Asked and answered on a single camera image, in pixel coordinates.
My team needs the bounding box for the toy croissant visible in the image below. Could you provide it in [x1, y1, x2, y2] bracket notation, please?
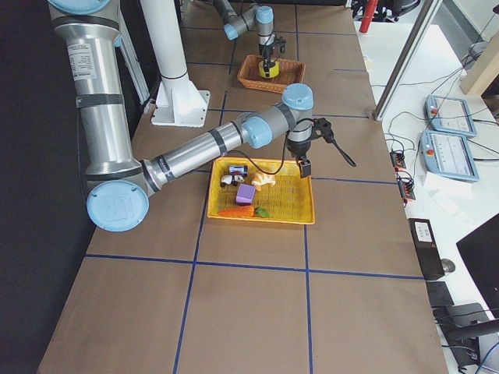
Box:
[251, 171, 276, 192]

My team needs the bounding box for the yellow woven plastic basket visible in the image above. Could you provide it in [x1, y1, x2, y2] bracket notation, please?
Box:
[207, 157, 315, 224]

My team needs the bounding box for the black power box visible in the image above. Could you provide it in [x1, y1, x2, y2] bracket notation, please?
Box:
[408, 218, 444, 281]

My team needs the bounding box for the black monitor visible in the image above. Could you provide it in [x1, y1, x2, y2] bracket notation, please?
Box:
[457, 217, 499, 316]

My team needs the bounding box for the teach pendant tablet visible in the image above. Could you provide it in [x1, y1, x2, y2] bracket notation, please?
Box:
[419, 130, 480, 182]
[425, 94, 477, 138]

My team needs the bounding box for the brown wicker basket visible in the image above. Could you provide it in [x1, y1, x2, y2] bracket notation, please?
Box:
[237, 55, 306, 94]

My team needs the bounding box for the yellow tape roll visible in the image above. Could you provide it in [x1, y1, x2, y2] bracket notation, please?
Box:
[258, 60, 279, 79]

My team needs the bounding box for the toy orange carrot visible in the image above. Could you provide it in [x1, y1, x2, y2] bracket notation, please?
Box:
[218, 205, 270, 218]

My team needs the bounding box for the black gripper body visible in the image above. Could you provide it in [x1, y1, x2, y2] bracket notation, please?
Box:
[259, 43, 275, 60]
[286, 139, 311, 161]

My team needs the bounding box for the far teach pendant tablet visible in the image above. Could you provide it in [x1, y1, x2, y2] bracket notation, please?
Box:
[425, 94, 477, 138]

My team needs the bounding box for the near teach pendant tablet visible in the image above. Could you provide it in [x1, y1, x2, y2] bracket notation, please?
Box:
[419, 130, 480, 182]

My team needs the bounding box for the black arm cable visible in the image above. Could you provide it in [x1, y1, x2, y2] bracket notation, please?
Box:
[224, 116, 357, 175]

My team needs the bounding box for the toy panda figure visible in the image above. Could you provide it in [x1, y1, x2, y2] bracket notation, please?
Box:
[220, 175, 245, 188]

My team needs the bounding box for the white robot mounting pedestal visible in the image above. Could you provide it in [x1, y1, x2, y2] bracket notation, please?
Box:
[140, 0, 211, 128]

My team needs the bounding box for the small printed can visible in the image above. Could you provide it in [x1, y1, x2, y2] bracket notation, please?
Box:
[228, 165, 248, 178]

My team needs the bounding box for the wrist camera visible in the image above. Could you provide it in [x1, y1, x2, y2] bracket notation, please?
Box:
[312, 118, 334, 143]
[274, 37, 286, 55]

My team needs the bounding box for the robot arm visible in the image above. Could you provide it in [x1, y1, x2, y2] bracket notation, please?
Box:
[212, 0, 285, 79]
[48, 1, 313, 231]

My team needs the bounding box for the aluminium frame post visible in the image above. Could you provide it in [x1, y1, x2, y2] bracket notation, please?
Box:
[373, 0, 443, 121]

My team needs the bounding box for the purple foam cube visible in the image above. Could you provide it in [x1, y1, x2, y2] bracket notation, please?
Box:
[235, 184, 256, 205]

